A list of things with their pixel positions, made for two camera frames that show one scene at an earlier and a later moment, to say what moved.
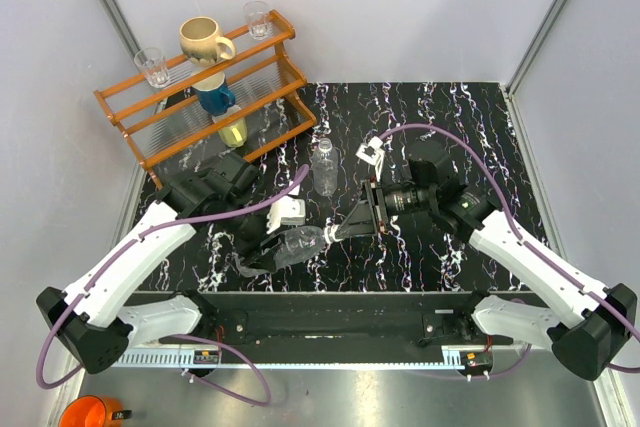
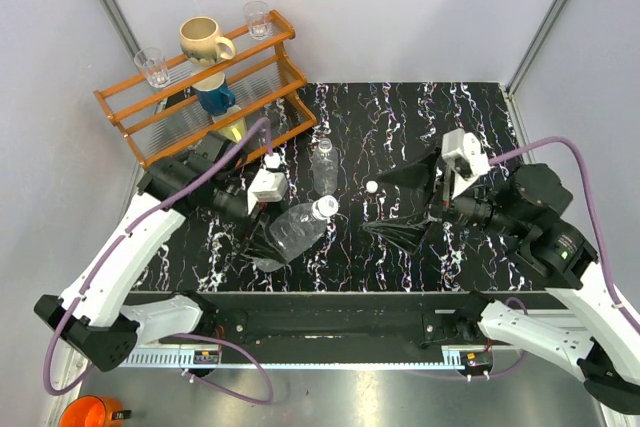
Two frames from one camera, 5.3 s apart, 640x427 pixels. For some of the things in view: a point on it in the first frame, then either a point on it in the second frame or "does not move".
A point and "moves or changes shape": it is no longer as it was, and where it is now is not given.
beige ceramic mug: [200, 44] does not move
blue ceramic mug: [214, 94] does not move
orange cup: [94, 411] does not move
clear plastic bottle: [290, 246] moves or changes shape
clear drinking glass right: [256, 13] does not move
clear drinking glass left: [152, 62] does not move
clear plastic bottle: [325, 168] does not move
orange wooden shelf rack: [183, 113] does not move
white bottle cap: [329, 233] -> [324, 207]
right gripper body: [378, 207] -> [447, 210]
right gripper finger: [360, 221] -> [406, 233]
